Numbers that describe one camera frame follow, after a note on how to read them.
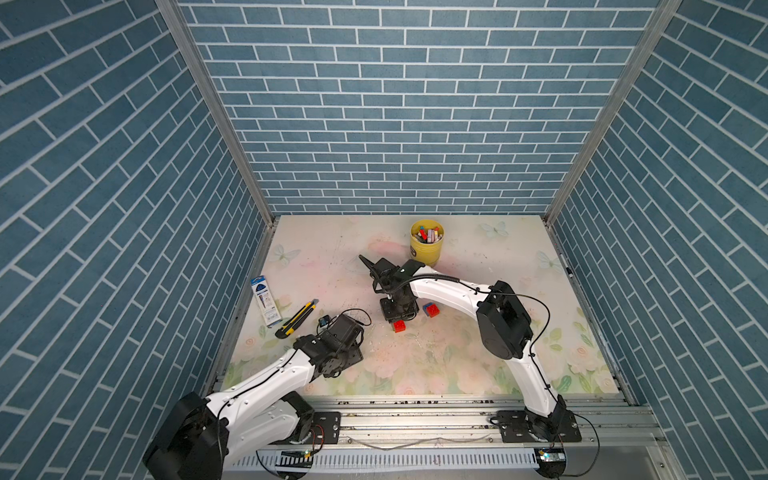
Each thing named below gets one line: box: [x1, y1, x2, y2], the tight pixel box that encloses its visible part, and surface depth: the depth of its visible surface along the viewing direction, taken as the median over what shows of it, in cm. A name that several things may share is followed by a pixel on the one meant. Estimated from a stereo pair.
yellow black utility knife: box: [275, 299, 319, 339], surface depth 93 cm
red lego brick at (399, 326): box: [393, 319, 407, 333], surface depth 88 cm
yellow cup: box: [410, 219, 445, 267], surface depth 101 cm
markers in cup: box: [412, 226, 443, 244], surface depth 101 cm
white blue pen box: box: [250, 275, 282, 327], surface depth 98 cm
